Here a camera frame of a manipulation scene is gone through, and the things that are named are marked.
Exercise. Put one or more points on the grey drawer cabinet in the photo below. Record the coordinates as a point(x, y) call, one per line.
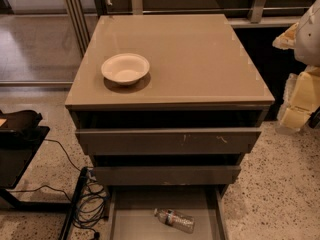
point(200, 76)

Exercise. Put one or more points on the white paper bowl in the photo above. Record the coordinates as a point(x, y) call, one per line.
point(125, 69)

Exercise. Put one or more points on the grey top drawer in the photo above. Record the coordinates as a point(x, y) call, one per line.
point(168, 141)

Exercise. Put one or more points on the clear plastic water bottle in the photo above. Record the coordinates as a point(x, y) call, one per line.
point(175, 219)

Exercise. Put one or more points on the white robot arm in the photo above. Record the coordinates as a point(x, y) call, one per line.
point(307, 51)

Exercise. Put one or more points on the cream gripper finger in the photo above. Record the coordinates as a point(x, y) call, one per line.
point(292, 118)
point(287, 39)

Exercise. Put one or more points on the grey wall shelf rail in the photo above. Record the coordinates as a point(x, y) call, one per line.
point(260, 4)

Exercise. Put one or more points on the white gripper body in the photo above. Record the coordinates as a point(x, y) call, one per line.
point(309, 39)

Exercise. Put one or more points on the grey middle drawer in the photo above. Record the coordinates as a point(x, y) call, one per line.
point(166, 175)

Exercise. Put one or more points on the black object on table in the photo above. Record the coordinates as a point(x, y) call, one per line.
point(19, 125)

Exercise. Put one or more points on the dark object at right edge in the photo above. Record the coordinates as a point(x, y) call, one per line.
point(314, 121)

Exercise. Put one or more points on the metal window frame post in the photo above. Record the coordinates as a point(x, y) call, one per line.
point(75, 12)

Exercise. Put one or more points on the black side table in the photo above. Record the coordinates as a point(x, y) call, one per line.
point(16, 153)

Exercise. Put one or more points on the grey open bottom drawer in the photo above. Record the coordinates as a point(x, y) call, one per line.
point(131, 213)

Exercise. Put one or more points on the black metal stand leg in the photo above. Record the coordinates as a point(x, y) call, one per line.
point(82, 179)

